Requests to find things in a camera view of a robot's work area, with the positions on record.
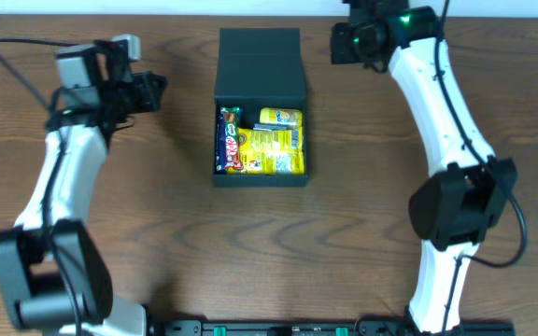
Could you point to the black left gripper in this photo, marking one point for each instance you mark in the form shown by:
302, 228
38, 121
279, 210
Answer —
147, 91

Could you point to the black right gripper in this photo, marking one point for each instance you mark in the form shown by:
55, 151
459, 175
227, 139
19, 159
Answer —
344, 43

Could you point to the black box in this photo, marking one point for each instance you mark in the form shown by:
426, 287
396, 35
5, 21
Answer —
260, 68

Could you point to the yellow Mentos gum bottle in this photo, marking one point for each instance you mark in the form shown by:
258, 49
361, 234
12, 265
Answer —
290, 118

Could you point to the KitKat chocolate bar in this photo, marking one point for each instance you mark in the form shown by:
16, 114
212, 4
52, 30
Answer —
230, 144

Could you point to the yellow snack bag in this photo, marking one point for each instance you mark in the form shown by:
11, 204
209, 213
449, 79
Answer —
277, 152

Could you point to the purple Dairy Milk bar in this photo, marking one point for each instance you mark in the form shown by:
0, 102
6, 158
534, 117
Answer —
221, 160

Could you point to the blue Eclipse mint pack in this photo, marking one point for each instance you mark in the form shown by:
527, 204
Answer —
270, 127

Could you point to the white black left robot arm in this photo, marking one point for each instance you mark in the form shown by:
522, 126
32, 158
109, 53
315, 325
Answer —
52, 277

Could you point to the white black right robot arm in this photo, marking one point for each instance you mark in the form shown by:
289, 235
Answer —
468, 185

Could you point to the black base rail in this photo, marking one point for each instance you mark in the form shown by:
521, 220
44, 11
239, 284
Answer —
200, 328

